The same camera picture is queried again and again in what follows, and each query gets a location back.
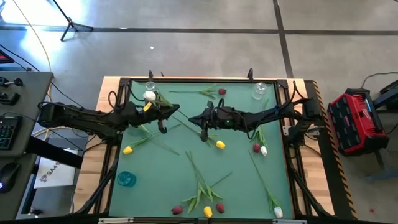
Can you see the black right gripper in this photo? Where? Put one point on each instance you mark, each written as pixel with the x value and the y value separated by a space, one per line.
pixel 222 116

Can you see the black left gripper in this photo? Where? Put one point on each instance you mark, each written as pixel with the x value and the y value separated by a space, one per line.
pixel 146 116

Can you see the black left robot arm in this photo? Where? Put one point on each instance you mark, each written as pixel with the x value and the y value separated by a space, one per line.
pixel 93 116

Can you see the clear glass vase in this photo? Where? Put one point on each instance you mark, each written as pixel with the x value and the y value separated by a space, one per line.
pixel 150 84
pixel 259 91

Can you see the teal glass vase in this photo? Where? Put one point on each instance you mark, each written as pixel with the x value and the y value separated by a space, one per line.
pixel 126 179

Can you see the black table clamp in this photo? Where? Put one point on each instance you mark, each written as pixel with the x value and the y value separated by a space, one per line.
pixel 150 74
pixel 250 74

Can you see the green table mat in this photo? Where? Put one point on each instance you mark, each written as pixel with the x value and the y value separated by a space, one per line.
pixel 161 180

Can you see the small silver mounting plate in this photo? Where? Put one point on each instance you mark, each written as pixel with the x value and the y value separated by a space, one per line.
pixel 286 130

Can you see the black desk beam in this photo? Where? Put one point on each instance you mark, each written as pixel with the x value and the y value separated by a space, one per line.
pixel 53 152

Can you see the white paper sheet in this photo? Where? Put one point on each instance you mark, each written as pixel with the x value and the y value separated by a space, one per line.
pixel 59 174

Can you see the black tripod stand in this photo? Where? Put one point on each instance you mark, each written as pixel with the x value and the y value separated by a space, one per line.
pixel 71 23

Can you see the grey desk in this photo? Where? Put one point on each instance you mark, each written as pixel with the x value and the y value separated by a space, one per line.
pixel 34 93

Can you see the black beam hazard stripes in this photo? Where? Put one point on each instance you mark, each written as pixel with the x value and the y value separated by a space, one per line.
pixel 331 161

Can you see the black knob tool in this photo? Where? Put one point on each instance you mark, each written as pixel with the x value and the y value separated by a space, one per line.
pixel 17 82

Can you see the red and black tool case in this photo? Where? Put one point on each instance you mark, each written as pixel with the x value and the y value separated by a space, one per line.
pixel 354 124

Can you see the black backlit keyboard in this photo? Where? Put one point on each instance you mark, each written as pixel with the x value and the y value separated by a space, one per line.
pixel 9 132

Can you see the small black floor object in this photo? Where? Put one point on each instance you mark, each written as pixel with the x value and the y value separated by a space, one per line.
pixel 35 212

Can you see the black computer mouse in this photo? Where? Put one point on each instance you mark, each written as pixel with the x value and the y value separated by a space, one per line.
pixel 8 175

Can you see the small red-lit screen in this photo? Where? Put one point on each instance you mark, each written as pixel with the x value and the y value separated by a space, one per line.
pixel 4 57

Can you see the black equipment box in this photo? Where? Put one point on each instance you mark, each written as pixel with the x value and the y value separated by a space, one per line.
pixel 390 93

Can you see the blue metal base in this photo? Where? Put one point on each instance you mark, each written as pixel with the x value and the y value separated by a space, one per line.
pixel 384 176

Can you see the silver edge bracket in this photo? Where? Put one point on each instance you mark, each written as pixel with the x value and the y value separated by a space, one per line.
pixel 115 220
pixel 289 221

